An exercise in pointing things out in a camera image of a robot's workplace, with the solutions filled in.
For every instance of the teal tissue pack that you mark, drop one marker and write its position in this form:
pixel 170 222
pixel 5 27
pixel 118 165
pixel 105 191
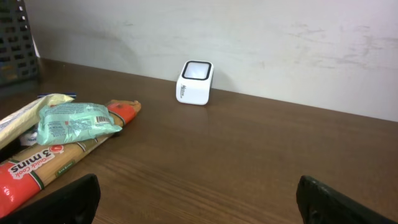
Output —
pixel 28 138

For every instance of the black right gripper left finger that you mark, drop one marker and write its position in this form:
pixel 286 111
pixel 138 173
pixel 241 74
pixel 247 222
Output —
pixel 75 203

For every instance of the orange spaghetti pack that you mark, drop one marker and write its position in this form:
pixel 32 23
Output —
pixel 28 172

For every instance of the mint green wipes pack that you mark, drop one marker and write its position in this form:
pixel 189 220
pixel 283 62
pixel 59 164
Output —
pixel 72 122

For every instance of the cream blue snack bag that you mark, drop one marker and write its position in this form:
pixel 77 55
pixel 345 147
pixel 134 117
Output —
pixel 20 121

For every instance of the white barcode scanner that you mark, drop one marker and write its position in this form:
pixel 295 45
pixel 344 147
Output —
pixel 194 82

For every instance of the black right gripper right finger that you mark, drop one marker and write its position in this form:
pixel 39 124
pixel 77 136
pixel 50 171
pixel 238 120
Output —
pixel 320 204

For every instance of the dark grey plastic basket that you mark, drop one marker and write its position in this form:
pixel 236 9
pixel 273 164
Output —
pixel 18 57

